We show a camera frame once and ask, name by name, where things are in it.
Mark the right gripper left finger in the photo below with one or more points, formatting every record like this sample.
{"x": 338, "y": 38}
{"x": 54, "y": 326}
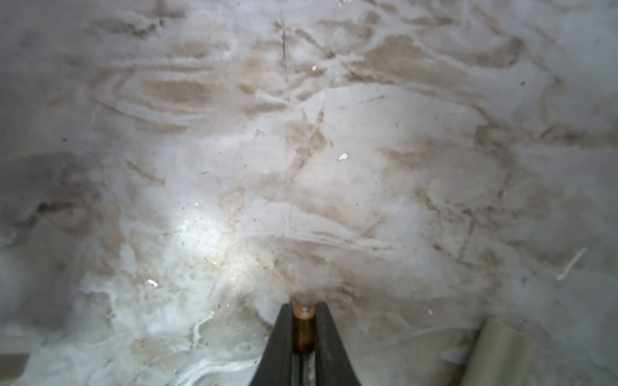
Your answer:
{"x": 275, "y": 366}

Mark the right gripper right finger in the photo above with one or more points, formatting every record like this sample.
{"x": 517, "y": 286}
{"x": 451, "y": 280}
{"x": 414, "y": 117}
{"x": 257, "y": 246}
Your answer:
{"x": 332, "y": 364}

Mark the black copper AAA battery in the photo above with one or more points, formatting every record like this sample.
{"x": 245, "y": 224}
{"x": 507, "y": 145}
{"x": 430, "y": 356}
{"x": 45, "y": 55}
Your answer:
{"x": 303, "y": 336}

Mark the beige battery cover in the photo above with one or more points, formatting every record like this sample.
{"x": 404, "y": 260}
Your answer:
{"x": 502, "y": 356}

